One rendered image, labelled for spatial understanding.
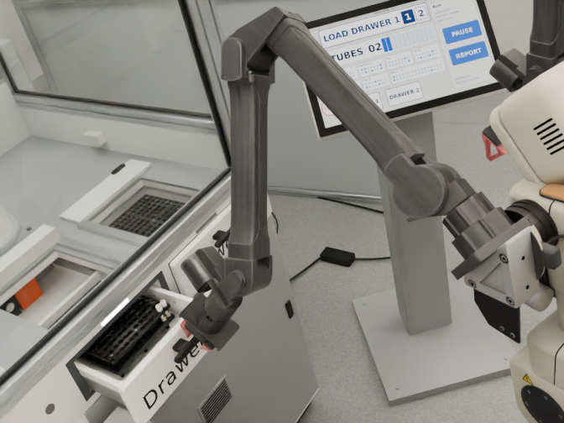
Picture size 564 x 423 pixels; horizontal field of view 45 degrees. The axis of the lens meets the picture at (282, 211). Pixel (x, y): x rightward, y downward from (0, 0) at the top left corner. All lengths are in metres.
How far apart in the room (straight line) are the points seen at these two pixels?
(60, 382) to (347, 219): 1.91
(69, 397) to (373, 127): 0.82
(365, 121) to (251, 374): 1.06
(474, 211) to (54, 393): 0.87
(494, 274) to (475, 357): 1.40
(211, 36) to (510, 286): 0.89
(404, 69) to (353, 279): 1.16
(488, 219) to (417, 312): 1.44
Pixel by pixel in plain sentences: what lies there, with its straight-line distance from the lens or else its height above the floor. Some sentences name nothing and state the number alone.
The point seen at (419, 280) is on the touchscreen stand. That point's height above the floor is 0.28.
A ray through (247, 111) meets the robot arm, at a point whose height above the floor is 1.34.
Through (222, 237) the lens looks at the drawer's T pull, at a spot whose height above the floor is 0.91.
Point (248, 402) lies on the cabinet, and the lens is 1.97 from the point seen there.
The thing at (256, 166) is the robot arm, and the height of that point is 1.26.
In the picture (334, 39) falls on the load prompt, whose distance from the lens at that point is 1.85.
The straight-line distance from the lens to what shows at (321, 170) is 3.16.
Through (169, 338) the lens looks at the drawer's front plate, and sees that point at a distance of 1.36.
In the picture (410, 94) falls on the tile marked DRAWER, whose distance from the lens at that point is 1.83.
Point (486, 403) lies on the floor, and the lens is 2.31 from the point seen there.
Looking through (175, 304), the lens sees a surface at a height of 0.87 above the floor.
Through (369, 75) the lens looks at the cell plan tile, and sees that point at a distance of 1.83.
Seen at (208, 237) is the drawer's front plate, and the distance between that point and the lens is 1.60.
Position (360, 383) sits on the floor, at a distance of 2.39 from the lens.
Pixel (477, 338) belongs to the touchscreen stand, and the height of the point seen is 0.04.
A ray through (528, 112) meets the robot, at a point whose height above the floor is 1.34.
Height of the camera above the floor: 1.83
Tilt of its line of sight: 35 degrees down
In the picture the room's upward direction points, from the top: 15 degrees counter-clockwise
